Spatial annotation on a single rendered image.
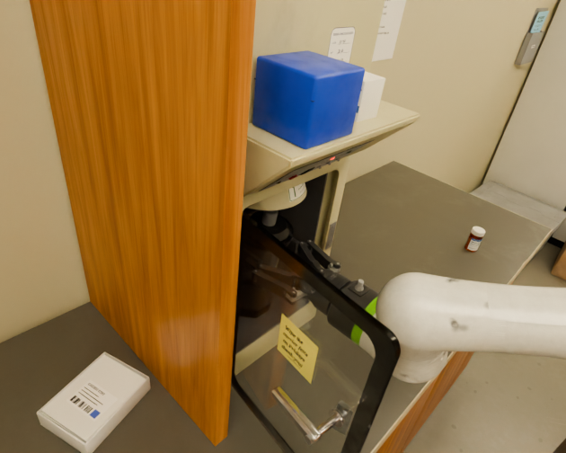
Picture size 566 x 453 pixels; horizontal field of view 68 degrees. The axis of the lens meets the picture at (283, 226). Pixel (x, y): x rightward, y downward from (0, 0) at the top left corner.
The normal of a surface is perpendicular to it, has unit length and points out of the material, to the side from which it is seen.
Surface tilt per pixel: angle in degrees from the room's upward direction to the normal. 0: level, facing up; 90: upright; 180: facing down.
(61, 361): 0
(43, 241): 90
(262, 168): 90
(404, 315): 59
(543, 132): 90
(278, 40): 90
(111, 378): 0
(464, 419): 0
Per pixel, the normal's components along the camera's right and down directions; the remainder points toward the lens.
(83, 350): 0.11, -0.82
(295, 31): 0.72, 0.45
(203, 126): -0.69, 0.34
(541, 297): -0.14, -0.79
